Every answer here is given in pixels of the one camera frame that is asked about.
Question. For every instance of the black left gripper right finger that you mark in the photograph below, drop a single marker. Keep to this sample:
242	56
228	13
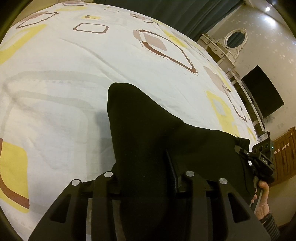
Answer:
214	210

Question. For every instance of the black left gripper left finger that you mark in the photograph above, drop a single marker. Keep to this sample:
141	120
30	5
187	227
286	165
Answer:
81	206

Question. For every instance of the black pants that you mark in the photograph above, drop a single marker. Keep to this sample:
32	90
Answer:
152	149

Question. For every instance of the striped sleeve forearm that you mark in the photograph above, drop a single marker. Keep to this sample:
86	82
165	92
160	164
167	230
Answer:
269	224

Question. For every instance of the person's right hand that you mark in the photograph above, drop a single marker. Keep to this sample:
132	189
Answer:
262	206

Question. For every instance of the brown wooden cabinet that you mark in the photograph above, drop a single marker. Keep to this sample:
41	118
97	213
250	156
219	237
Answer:
285	157

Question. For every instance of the white vanity with oval mirror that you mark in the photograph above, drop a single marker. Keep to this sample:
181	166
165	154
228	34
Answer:
225	52

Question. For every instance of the white patterned bed sheet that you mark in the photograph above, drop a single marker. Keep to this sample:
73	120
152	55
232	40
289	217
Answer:
56	68

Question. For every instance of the dark green curtain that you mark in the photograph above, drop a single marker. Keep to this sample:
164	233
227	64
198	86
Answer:
190	17

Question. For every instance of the black wall television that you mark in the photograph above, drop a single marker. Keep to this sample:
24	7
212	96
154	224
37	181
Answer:
263	91

